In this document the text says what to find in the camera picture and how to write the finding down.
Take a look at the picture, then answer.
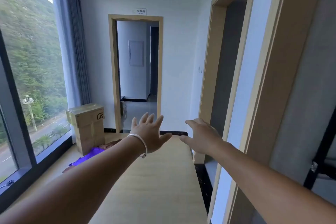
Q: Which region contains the beige bathroom door frame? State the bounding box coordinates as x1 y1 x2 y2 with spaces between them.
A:
207 0 327 224

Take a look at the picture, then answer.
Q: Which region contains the dark framed window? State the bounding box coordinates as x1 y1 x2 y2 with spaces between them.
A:
0 0 73 206

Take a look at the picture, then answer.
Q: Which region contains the silver bracelet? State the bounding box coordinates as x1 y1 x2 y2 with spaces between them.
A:
127 133 148 159

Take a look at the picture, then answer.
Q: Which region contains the person's left hand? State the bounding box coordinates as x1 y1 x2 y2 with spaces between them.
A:
128 112 173 153

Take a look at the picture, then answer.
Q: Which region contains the person's right forearm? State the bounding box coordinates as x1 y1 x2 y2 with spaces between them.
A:
210 140 336 224

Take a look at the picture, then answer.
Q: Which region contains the beige open doorway frame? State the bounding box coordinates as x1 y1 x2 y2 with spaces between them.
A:
108 14 164 134

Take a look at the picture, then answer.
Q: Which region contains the brown cardboard box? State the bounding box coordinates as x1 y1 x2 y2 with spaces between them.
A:
65 103 105 156

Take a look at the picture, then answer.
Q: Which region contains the white sheer curtain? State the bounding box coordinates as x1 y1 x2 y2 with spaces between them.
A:
50 0 69 110

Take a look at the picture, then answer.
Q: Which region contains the person's right hand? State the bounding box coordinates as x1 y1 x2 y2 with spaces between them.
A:
179 118 224 155

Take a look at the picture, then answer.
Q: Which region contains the white wall panel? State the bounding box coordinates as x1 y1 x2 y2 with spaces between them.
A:
128 40 144 67

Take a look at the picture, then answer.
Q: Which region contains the person's left forearm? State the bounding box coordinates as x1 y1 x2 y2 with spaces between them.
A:
0 137 145 224

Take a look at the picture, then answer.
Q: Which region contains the black metal frame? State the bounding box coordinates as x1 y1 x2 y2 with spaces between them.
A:
303 111 336 190

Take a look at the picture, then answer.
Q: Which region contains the purple towel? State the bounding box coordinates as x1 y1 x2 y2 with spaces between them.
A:
69 146 105 167

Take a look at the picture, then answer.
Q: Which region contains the blue grey curtain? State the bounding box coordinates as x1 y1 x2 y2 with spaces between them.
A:
62 0 92 106

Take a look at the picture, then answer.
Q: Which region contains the clear plastic bag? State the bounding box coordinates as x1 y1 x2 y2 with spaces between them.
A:
120 100 128 122

